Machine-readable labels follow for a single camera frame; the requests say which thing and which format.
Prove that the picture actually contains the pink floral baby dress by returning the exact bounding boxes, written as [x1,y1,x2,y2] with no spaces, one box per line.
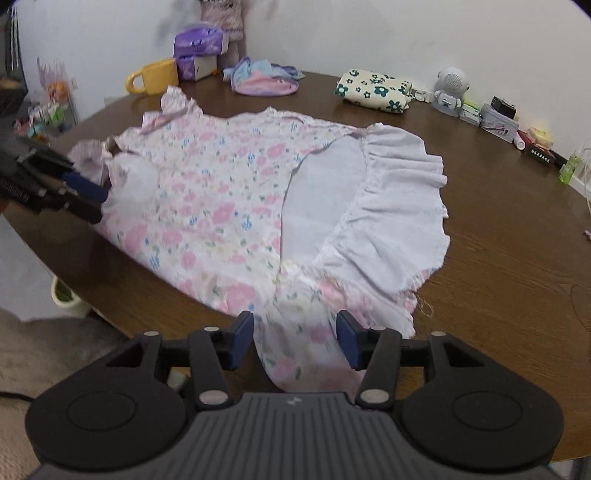
[69,87,450,394]

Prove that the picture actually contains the yellow ceramic mug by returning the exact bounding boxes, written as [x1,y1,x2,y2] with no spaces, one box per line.
[125,58,179,95]

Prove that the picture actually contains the lower purple tissue pack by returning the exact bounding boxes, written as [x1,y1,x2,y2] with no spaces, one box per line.
[175,55,217,82]

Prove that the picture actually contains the purple tissue pack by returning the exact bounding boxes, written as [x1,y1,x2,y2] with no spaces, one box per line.
[173,25,229,58]
[175,55,217,82]

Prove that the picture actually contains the upper purple tissue pack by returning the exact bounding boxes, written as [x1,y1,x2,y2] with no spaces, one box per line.
[173,25,229,58]

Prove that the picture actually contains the blue pink purple garment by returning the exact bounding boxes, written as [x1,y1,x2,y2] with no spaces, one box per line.
[222,57,305,97]

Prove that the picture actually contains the pink patterned flower vase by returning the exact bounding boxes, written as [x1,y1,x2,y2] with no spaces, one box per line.
[200,0,245,69]

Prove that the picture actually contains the white power strip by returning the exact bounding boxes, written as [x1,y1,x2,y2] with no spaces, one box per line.
[569,147,590,200]

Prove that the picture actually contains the green spray bottle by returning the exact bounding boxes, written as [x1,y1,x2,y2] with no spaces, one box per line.
[559,149,583,185]

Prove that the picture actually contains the dark red box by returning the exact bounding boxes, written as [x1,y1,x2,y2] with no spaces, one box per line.
[524,137,567,168]

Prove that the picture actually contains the white tube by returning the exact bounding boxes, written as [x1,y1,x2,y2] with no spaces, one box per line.
[513,131,527,151]

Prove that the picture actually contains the yellow sticky note stack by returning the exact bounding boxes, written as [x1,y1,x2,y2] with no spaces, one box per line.
[526,127,553,149]

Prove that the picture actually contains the grey tin box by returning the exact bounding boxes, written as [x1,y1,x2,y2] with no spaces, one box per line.
[480,104,519,143]

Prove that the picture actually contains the green white small boxes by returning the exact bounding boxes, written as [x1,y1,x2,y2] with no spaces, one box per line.
[459,100,482,127]

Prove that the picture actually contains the black charger block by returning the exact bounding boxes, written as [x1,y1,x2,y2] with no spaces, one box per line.
[490,96,517,120]

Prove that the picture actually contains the cream green-flower folded cloth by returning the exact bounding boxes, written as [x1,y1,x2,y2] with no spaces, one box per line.
[335,69,413,114]

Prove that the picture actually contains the white astronaut speaker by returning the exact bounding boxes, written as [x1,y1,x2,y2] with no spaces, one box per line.
[431,66,470,117]

